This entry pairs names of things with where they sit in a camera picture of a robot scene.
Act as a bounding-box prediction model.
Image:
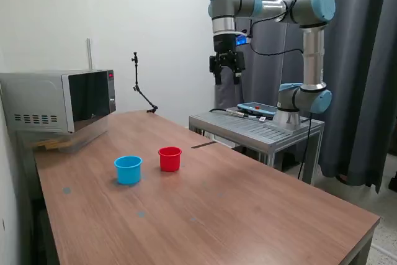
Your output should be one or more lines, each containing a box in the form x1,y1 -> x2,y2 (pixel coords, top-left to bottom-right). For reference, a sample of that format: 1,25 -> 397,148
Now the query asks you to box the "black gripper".
208,34 -> 247,86

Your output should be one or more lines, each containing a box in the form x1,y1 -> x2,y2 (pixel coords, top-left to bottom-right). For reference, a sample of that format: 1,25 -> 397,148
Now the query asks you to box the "red plastic bin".
158,146 -> 183,173

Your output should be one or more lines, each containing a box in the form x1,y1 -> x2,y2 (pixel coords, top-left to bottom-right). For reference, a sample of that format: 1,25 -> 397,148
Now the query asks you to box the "blue plastic bin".
114,155 -> 143,187

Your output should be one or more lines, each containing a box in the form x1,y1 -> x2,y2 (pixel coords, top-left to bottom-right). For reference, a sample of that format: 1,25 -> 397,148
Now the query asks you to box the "robot teach pendant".
237,101 -> 277,117

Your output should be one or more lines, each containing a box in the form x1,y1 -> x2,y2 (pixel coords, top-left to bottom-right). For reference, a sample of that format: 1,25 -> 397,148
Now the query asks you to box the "dark thin flat strip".
190,141 -> 216,150

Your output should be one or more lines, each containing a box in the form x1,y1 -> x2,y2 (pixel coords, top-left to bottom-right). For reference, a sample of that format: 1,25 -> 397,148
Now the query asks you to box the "grey curtain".
216,0 -> 397,194

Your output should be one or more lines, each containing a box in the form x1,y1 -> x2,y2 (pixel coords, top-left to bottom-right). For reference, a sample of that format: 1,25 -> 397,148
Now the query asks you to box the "silver microwave oven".
0,69 -> 117,135

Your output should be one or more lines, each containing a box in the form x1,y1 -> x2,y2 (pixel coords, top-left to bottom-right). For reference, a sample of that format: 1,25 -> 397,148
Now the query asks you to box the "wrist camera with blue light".
234,33 -> 252,47

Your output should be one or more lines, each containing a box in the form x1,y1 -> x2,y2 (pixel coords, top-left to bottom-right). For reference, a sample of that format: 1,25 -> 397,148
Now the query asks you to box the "black pendant cable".
209,107 -> 263,119

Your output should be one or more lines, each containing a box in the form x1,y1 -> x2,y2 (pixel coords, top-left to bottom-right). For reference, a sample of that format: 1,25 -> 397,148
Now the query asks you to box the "black stand power cable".
299,111 -> 314,181

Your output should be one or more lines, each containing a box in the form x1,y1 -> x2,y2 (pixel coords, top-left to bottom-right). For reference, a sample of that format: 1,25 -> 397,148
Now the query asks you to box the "white wall pole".
86,37 -> 94,72

